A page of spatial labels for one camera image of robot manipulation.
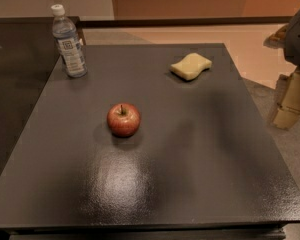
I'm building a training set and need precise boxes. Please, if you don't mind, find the yellow sponge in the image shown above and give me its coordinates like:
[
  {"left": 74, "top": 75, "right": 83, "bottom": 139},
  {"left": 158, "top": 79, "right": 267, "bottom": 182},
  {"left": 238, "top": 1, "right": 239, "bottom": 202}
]
[{"left": 170, "top": 53, "right": 212, "bottom": 81}]

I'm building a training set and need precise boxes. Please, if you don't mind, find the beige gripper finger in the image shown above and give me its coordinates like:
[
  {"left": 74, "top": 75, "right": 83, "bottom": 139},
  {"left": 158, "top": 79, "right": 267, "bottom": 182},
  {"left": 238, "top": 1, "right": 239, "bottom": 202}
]
[
  {"left": 263, "top": 25, "right": 288, "bottom": 49},
  {"left": 269, "top": 66, "right": 300, "bottom": 129}
]

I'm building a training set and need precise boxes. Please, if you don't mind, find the clear blue plastic water bottle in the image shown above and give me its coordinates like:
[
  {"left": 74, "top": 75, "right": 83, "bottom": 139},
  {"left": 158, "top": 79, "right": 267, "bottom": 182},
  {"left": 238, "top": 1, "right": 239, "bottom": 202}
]
[{"left": 51, "top": 4, "right": 87, "bottom": 78}]

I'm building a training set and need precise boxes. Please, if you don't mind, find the red apple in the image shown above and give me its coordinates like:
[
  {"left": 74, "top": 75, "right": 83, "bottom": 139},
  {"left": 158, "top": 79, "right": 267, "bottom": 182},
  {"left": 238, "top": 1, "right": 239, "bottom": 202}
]
[{"left": 107, "top": 103, "right": 141, "bottom": 137}]

